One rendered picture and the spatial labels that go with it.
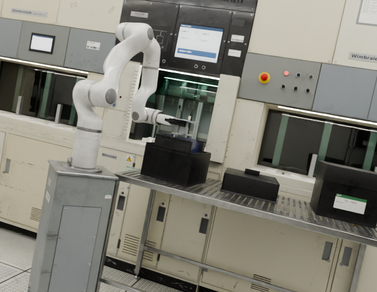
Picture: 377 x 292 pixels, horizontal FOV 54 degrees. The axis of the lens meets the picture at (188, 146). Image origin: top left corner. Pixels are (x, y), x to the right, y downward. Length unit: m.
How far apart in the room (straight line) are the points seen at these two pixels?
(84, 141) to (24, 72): 1.89
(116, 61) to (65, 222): 0.78
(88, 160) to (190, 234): 0.93
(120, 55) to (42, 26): 1.18
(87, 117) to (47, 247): 0.60
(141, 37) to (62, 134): 1.14
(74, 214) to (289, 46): 1.52
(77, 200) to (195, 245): 0.96
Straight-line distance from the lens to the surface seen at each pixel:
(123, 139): 2.51
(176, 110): 3.31
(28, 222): 2.97
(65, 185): 1.70
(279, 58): 2.29
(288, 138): 2.70
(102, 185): 1.74
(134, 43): 1.87
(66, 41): 2.80
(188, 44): 2.41
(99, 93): 1.71
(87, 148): 1.77
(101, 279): 1.99
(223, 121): 2.24
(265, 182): 1.90
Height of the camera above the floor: 1.09
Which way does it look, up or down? 4 degrees down
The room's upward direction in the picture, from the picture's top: 11 degrees clockwise
